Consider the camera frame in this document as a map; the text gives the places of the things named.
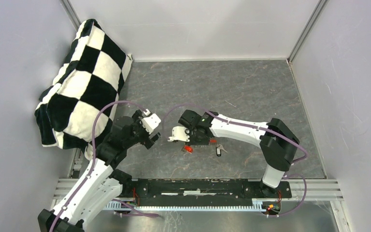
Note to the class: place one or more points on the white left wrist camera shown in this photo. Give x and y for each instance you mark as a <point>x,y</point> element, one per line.
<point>150,121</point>

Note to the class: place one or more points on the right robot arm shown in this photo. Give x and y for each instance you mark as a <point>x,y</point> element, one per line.
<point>276,141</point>

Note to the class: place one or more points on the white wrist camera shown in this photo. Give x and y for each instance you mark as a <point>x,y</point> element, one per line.
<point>179,133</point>
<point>150,121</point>

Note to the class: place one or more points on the black white checkered blanket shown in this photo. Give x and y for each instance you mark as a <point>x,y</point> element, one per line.
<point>75,111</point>

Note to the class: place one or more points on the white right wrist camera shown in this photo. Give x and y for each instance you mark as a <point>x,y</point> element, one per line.
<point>179,133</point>

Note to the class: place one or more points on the white toothed cable duct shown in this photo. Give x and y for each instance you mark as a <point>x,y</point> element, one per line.
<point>254,207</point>

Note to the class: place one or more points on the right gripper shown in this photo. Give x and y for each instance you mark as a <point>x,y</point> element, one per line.
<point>205,142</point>

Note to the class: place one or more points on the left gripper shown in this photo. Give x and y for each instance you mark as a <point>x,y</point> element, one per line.
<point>147,141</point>

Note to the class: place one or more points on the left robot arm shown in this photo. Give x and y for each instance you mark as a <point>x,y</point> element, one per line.
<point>102,181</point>

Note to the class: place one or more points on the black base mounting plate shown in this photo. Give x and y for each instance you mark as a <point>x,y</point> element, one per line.
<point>203,192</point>

